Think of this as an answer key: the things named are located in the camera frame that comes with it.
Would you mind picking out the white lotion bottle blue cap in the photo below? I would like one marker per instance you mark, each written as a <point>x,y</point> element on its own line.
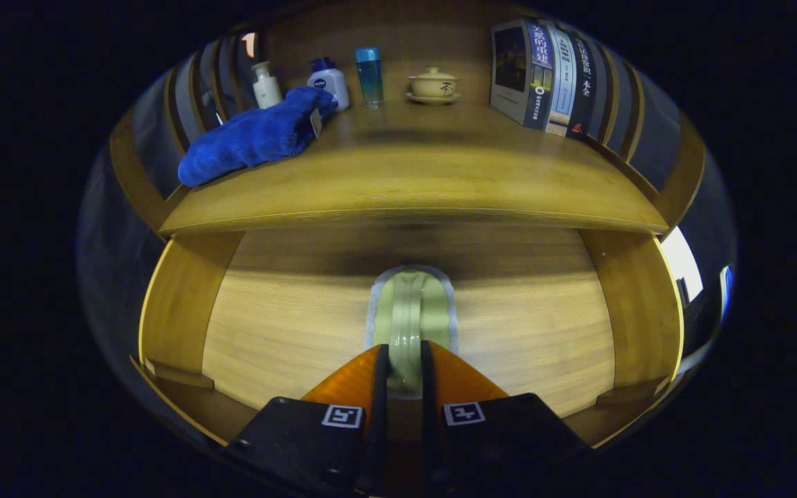
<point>331,86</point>

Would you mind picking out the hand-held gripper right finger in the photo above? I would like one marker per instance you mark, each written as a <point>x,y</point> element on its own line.
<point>429,429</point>

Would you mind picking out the wooden drawer with black knob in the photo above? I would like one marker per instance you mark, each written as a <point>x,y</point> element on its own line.
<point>288,325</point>

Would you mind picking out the white power strip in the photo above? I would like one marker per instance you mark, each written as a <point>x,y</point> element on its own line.
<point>726,290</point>

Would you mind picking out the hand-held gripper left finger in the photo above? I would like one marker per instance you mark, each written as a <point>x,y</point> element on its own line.
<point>376,429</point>

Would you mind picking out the teal bottle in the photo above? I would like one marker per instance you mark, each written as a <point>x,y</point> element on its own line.
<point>369,79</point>

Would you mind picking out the blue towel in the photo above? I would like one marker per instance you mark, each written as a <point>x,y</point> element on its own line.
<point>253,135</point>

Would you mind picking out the beige lidded tea cup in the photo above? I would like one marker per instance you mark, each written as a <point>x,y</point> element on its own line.
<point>433,84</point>

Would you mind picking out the white pump bottle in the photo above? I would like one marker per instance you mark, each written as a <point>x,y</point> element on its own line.
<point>267,88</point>

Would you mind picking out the wooden countertop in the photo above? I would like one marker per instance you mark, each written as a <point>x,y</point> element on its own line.
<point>426,173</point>

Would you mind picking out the blue spine book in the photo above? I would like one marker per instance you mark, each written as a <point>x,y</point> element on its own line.
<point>512,69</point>

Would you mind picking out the pale spine book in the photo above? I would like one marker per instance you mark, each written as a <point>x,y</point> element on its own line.
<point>562,83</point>

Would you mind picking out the black spine book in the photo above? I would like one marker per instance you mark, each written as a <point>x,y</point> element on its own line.
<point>584,90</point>

